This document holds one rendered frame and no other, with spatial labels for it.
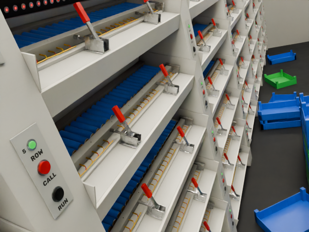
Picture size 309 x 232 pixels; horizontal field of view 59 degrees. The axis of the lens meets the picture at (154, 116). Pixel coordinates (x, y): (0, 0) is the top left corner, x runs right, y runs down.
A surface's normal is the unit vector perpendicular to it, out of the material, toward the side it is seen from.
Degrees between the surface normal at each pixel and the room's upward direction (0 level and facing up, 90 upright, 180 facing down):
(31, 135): 90
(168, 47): 90
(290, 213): 0
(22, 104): 90
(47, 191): 90
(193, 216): 21
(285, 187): 0
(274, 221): 0
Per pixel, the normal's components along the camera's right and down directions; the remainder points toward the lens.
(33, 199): 0.89, -0.07
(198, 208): 0.06, -0.85
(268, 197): -0.27, -0.88
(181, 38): -0.37, 0.47
